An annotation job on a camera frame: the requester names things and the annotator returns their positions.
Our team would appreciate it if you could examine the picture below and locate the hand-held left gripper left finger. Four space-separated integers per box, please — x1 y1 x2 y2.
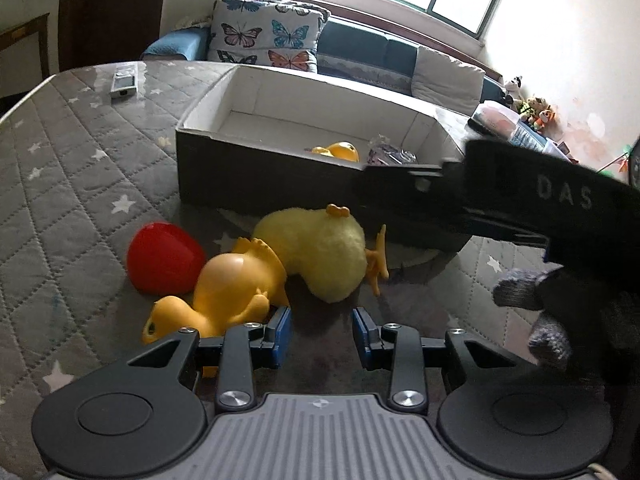
127 306 293 413

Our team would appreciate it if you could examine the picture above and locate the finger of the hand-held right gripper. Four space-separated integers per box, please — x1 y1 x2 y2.
360 161 472 211

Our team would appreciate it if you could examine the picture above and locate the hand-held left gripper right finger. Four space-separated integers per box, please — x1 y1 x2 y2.
351 306 532 413

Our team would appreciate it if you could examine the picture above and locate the clear glitter keychain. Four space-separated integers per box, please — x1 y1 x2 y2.
366 137 417 166

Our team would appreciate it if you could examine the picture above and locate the large yellow rubber duck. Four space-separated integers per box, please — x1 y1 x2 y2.
141 237 292 378

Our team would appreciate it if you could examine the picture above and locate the small yellow rubber duck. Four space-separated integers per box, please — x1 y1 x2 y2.
306 141 361 163

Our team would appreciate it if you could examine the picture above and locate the yellow plush chick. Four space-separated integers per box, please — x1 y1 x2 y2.
250 203 390 304

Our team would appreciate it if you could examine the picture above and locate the red plastic egg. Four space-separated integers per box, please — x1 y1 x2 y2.
126 221 207 295

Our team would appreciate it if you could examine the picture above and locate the grey cardboard box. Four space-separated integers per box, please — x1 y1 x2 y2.
175 63 473 257

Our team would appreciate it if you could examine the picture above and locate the clear container with pink contents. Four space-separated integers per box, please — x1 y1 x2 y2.
469 101 521 137

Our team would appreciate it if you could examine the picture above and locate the person's right hand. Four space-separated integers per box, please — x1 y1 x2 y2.
492 265 640 387

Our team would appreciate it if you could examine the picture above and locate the blue patterned box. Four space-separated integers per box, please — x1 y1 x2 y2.
510 122 557 154

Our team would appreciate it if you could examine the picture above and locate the group of small plush toys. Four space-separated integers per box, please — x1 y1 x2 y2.
517 95 557 134

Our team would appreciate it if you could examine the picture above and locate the white sofa cushion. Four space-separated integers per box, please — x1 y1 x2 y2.
410 46 487 117

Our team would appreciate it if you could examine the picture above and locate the blue sofa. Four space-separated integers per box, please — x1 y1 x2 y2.
140 15 506 106

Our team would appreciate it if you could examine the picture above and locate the grey quilted star mat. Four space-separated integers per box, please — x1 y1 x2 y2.
0 58 601 480

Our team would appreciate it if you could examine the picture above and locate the small silver remote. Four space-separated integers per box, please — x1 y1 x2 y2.
110 61 139 99

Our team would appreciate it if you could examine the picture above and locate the dark wooden door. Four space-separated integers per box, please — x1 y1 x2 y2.
59 0 170 71

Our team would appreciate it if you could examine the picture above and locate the dark wooden side table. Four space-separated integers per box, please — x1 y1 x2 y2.
0 12 52 103

